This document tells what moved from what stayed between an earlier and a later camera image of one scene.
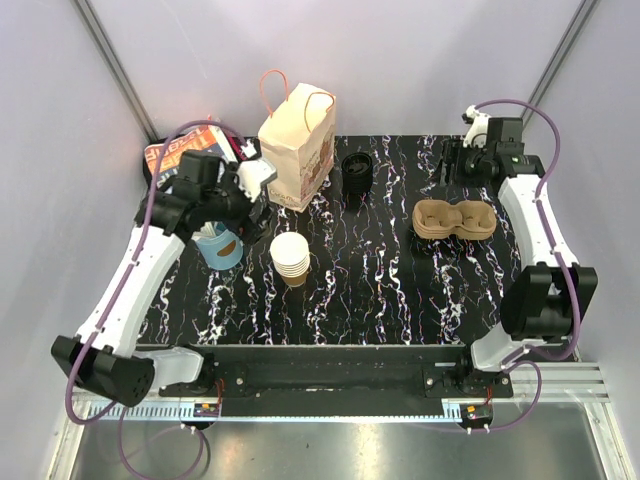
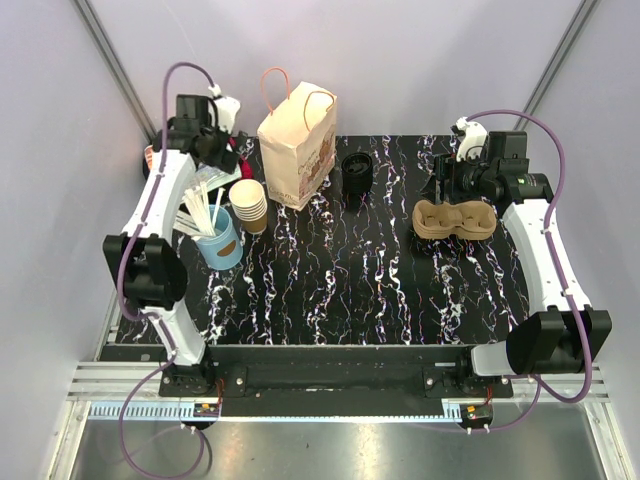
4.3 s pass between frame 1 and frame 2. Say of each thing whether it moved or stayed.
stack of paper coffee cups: moved
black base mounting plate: stayed
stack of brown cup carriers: stayed
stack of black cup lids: stayed
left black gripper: moved
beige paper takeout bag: stayed
